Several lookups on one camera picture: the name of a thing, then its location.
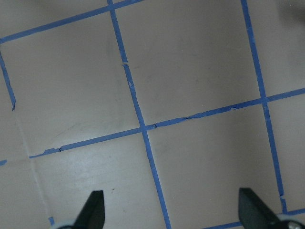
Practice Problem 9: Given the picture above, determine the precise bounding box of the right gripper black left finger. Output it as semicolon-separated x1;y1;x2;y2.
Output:
72;190;105;229

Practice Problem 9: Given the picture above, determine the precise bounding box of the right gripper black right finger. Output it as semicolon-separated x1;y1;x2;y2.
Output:
238;188;280;229

